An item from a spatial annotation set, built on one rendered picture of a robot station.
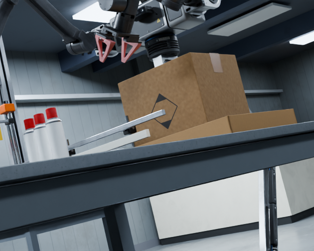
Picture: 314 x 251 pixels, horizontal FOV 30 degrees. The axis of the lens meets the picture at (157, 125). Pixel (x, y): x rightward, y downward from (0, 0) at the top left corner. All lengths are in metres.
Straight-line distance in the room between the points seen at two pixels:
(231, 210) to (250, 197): 0.37
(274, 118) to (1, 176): 0.72
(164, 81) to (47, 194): 0.92
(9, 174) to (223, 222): 7.65
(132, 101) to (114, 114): 7.41
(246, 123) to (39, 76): 7.26
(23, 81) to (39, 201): 7.38
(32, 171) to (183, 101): 0.93
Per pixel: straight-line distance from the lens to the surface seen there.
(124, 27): 1.72
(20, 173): 0.80
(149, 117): 1.56
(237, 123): 1.21
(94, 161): 0.88
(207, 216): 8.52
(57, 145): 1.79
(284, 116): 1.37
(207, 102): 1.66
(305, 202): 8.24
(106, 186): 0.94
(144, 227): 9.17
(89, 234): 8.36
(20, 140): 2.27
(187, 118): 1.68
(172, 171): 1.05
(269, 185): 2.58
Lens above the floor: 0.74
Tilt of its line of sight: 7 degrees up
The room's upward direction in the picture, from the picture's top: 14 degrees counter-clockwise
